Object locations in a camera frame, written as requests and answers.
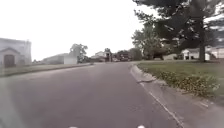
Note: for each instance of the tall dark conifer tree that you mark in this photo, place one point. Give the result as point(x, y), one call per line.
point(196, 23)

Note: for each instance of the grey building with arched door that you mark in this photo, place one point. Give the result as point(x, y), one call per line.
point(13, 53)

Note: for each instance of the leafy green tree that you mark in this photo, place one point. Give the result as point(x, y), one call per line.
point(146, 41)

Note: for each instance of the grey asphalt road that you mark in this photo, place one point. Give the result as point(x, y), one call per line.
point(90, 96)

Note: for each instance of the low white building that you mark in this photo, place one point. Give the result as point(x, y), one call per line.
point(61, 59)

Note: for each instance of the grass lawn with dry patches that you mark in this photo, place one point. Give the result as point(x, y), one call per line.
point(186, 71)

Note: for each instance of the pale house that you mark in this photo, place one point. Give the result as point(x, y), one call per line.
point(101, 55)

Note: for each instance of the pale concrete kerb strip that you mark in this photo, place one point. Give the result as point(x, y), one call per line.
point(186, 108)

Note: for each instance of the white house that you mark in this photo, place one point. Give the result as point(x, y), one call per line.
point(196, 53)

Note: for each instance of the small green tree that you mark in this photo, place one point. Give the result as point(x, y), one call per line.
point(79, 51)

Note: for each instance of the clump of dark trees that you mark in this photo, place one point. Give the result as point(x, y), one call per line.
point(126, 55)

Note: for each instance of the narrow grass verge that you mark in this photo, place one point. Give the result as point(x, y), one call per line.
point(30, 69)

